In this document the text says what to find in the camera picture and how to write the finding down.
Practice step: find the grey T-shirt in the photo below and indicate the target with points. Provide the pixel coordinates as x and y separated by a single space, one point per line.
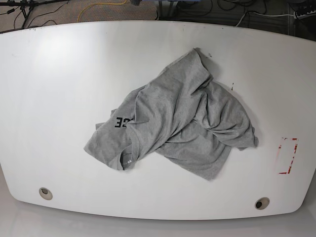
182 115

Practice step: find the red tape rectangle marking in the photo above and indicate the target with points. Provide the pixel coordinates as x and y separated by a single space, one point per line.
286 154

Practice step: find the white power strip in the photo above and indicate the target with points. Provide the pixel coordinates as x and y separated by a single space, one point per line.
305 12

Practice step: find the black tripod stand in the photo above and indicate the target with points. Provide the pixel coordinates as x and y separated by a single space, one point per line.
26 7

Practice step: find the right table cable grommet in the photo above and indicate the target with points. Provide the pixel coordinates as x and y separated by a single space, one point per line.
262 203

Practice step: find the table cable grommet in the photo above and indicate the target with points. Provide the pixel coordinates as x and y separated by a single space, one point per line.
45 193
262 203

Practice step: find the left table cable grommet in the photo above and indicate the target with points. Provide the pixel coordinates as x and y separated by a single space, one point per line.
45 193

